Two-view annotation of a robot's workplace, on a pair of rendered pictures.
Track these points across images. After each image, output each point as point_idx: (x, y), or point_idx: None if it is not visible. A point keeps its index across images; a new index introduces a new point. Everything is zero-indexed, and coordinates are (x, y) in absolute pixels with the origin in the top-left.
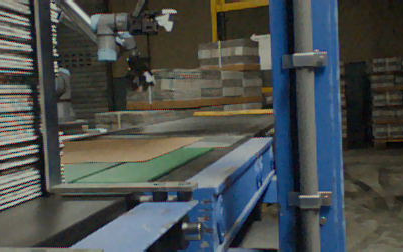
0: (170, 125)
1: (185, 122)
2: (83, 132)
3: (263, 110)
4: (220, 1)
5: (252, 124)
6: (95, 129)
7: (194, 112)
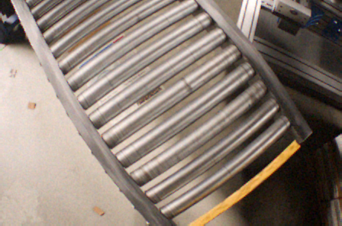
0: None
1: (162, 17)
2: None
3: (201, 216)
4: None
5: (33, 9)
6: (304, 6)
7: (295, 141)
